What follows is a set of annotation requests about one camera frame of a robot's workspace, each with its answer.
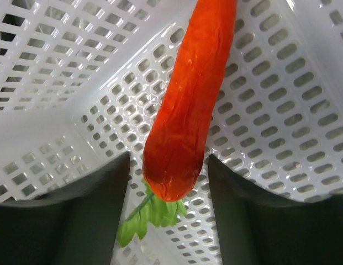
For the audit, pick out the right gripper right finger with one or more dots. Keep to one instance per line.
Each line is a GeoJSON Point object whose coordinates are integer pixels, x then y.
{"type": "Point", "coordinates": [256, 226]}

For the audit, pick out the orange carrot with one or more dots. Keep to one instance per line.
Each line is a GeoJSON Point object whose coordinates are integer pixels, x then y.
{"type": "Point", "coordinates": [174, 150]}

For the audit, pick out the white plastic basket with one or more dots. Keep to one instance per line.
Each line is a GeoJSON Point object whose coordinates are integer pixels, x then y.
{"type": "Point", "coordinates": [81, 83]}

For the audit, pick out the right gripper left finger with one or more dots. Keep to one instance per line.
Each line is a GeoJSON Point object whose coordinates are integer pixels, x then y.
{"type": "Point", "coordinates": [74, 224]}

